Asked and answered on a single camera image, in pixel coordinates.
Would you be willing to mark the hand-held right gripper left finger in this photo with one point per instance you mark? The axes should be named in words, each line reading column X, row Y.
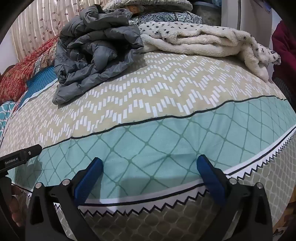
column 89, row 177

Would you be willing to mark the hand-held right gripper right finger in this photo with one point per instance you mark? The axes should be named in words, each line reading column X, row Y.
column 211, row 179

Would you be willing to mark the grey puffer jacket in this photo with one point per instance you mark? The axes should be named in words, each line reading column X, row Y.
column 97, row 51

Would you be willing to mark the person's left hand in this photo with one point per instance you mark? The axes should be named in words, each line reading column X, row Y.
column 16, row 206

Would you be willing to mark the teal lattice print cloth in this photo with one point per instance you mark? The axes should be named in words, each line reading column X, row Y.
column 5, row 111

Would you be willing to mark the red floral patterned quilt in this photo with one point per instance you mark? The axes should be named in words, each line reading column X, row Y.
column 13, row 78

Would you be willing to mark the blue textured sheet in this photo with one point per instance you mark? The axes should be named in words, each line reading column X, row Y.
column 41, row 78

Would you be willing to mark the beige and teal patterned bedsheet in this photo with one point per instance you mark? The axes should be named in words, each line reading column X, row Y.
column 161, row 81

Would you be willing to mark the white fleece blanket black print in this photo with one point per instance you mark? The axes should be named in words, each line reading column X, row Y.
column 196, row 44

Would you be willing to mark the beige leaf print curtain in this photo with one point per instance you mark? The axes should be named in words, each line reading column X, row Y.
column 34, row 23

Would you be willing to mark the maroon cloth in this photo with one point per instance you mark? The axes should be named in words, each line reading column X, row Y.
column 284, row 46

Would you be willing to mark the blue white patterned pillow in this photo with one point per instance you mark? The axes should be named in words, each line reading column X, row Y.
column 161, row 17

